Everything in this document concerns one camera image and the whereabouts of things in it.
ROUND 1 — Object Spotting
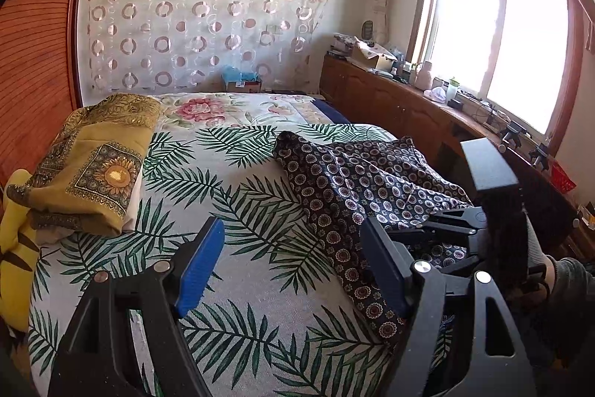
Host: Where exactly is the white plastic jug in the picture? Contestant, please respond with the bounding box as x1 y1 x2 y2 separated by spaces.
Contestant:
415 61 436 91

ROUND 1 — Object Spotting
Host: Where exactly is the blue-topped box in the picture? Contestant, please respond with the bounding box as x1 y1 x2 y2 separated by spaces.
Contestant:
220 64 264 93

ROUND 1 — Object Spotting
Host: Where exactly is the circle-pattern wall curtain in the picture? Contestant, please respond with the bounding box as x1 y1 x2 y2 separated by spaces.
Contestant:
86 0 332 93

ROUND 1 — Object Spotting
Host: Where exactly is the floral bed blanket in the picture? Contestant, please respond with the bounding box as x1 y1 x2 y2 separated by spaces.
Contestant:
152 92 345 132

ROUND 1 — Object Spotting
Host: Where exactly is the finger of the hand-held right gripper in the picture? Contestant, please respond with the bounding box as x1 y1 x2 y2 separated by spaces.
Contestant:
439 244 486 277
388 207 488 245

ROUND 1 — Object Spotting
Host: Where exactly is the open cardboard box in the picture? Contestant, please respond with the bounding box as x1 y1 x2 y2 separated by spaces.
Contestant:
348 36 399 73

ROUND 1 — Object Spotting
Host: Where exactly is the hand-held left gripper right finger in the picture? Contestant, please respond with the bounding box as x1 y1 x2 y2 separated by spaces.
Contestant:
359 215 529 397

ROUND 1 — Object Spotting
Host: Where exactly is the green leaf-print bed sheet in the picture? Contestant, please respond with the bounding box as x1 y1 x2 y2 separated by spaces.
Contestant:
28 122 459 397

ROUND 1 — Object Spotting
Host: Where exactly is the window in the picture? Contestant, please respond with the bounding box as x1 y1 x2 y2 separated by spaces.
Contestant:
409 0 587 138

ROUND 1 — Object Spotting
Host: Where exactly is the wooden cabinet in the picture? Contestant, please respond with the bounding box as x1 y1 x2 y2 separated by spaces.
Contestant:
320 53 595 270

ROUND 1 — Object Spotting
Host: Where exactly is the navy circle-print garment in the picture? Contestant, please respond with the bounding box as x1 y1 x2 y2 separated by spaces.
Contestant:
272 131 476 343

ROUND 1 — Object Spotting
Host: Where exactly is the red basket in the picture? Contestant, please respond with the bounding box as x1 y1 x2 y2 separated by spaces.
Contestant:
549 161 578 194

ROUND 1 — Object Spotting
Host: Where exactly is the yellow plush pillow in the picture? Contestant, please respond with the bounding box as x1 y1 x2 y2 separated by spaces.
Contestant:
0 169 42 333

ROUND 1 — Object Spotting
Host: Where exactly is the navy blue blanket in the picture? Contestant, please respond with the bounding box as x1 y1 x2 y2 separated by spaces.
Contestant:
311 96 355 127

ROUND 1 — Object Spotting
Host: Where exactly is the wooden headboard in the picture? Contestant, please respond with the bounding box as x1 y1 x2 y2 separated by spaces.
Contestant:
0 0 102 195

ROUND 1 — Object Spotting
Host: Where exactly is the person's right forearm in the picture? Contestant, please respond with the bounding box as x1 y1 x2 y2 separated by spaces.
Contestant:
543 255 595 335

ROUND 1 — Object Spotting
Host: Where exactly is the gold patterned folded cloth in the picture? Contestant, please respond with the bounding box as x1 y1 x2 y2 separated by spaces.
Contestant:
6 93 161 238

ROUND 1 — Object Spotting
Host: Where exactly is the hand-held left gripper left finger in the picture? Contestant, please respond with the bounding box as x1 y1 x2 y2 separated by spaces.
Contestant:
46 215 226 397

